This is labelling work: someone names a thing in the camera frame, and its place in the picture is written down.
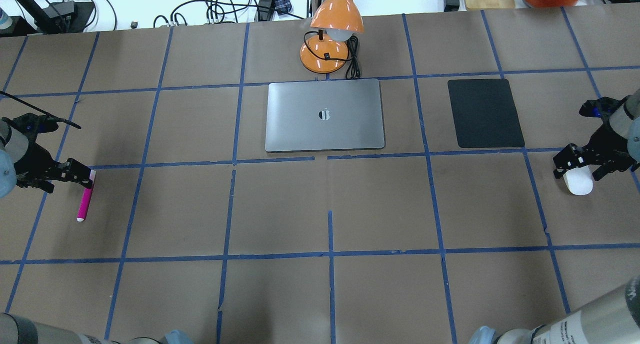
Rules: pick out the silver laptop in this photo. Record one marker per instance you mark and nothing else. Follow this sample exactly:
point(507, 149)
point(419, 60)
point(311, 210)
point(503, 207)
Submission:
point(324, 116)

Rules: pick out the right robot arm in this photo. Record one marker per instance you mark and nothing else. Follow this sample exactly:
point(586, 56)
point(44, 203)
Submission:
point(633, 142)

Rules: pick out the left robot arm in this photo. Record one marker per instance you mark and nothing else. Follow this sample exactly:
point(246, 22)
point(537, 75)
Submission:
point(8, 174)

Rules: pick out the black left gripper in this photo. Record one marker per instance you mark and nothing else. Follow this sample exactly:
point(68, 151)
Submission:
point(34, 163)

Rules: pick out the pink marker pen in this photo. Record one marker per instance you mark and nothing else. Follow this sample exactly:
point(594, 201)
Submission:
point(86, 199)

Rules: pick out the white computer mouse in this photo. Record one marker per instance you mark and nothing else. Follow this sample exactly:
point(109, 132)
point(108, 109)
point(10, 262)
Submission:
point(579, 187)

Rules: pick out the orange desk lamp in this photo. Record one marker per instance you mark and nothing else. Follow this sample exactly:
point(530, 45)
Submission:
point(332, 43)

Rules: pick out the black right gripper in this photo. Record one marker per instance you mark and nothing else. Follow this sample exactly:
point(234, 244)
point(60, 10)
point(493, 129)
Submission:
point(608, 144)

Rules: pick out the black mousepad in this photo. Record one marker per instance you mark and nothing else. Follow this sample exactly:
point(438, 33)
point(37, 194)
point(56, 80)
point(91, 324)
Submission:
point(484, 114)

